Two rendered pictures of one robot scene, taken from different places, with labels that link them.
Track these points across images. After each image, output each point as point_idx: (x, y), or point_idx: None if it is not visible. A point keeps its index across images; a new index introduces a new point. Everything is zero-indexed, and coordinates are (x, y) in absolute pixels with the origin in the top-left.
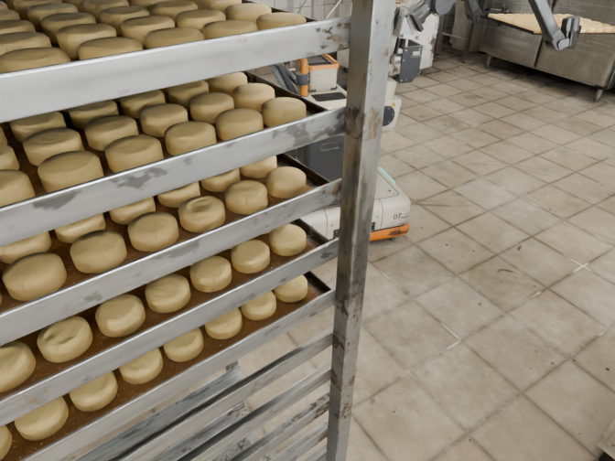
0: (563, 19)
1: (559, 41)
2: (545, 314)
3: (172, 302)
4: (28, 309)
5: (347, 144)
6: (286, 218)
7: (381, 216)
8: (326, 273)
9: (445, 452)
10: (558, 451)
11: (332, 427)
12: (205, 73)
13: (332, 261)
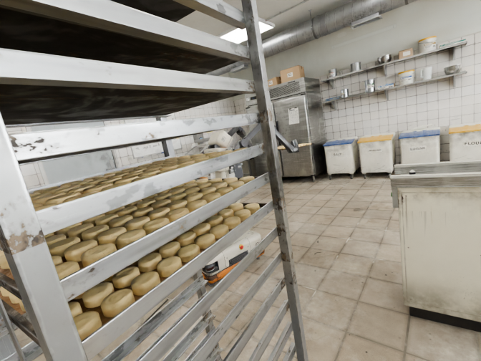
0: (290, 141)
1: (293, 149)
2: (346, 263)
3: (217, 196)
4: (180, 170)
5: (263, 126)
6: (251, 155)
7: (249, 246)
8: (232, 286)
9: (341, 347)
10: (391, 319)
11: (290, 295)
12: (222, 87)
13: None
